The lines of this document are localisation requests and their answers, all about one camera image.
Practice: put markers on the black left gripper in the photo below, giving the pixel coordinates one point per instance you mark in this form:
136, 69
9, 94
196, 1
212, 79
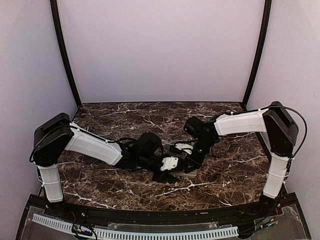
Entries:
164, 176

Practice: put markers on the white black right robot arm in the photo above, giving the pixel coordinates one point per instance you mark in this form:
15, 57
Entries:
274, 120

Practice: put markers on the black vertical frame post left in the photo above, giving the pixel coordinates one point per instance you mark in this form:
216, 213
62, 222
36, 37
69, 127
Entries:
63, 52

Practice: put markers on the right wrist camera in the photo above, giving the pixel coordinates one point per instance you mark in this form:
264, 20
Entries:
180, 148

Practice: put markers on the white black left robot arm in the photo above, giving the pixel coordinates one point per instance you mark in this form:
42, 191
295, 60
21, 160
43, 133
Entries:
60, 134

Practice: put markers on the white remote control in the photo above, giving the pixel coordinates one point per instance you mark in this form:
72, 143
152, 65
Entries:
191, 174

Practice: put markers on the black vertical frame post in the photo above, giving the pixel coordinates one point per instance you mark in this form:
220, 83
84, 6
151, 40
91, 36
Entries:
63, 52
258, 52

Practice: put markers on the black front rail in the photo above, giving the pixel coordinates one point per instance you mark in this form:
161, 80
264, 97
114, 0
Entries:
103, 216

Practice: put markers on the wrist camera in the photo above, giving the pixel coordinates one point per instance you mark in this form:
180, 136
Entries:
180, 148
169, 163

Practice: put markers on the black vertical frame post right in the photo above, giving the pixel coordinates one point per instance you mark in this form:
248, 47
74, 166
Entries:
258, 52

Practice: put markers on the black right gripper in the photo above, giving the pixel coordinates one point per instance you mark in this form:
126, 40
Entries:
195, 163

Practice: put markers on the white slotted cable duct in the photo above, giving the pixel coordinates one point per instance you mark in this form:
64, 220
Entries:
136, 232

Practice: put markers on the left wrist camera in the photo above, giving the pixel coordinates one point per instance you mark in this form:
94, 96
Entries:
169, 163

